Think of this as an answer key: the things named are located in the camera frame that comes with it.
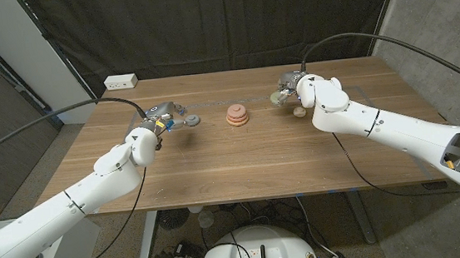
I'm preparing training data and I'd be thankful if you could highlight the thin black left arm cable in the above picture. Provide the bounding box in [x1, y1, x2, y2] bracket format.
[39, 165, 156, 258]

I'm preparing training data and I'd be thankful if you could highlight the green toy disc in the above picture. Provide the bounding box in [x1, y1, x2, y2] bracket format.
[269, 90, 285, 106]

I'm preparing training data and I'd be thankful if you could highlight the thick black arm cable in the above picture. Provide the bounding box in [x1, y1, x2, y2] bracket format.
[0, 93, 151, 163]
[297, 23, 460, 112]

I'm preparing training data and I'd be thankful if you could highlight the grey table leg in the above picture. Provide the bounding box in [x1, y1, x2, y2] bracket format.
[345, 189, 378, 247]

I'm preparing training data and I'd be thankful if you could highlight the pink toy disc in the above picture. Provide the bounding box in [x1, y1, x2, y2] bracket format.
[227, 102, 248, 120]

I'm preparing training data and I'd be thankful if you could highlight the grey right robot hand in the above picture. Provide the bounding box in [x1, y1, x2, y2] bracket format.
[275, 70, 310, 107]

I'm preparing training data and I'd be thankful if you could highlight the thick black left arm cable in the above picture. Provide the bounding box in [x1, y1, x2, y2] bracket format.
[0, 93, 151, 163]

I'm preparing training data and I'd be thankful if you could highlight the small grey toy disc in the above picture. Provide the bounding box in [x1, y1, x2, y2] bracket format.
[184, 113, 202, 128]

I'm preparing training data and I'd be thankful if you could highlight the red toy disc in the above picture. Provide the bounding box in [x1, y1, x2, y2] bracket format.
[226, 111, 250, 124]

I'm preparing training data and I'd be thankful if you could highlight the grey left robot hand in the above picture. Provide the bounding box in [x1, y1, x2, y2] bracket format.
[137, 99, 190, 137]

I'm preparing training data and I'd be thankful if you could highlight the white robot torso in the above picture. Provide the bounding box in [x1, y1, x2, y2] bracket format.
[196, 220, 320, 258]

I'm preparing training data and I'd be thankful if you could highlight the black curtain backdrop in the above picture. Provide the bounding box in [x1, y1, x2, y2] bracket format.
[17, 0, 412, 107]

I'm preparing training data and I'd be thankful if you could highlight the white table leg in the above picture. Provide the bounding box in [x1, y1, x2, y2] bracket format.
[134, 210, 163, 258]

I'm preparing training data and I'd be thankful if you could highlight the white power strip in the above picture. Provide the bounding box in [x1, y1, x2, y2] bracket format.
[102, 72, 140, 92]

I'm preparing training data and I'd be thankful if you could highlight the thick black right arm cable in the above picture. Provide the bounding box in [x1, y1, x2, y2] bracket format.
[297, 23, 460, 112]

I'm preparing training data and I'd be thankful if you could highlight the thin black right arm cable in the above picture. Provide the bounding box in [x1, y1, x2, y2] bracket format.
[332, 121, 460, 209]

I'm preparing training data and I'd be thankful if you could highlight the small black floor fan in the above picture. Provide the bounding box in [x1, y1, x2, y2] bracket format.
[156, 207, 193, 231]

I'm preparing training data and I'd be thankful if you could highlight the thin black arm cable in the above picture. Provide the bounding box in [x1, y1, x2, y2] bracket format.
[332, 121, 460, 209]
[39, 165, 156, 258]

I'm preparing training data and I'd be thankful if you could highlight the large orange toy disc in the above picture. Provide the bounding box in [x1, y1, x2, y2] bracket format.
[226, 117, 250, 128]

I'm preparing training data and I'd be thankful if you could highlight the clear plastic jar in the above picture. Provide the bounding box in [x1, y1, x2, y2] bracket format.
[197, 208, 216, 230]

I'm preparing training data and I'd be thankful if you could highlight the black backdrop pole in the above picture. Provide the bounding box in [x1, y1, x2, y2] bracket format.
[14, 0, 100, 111]
[363, 0, 411, 57]

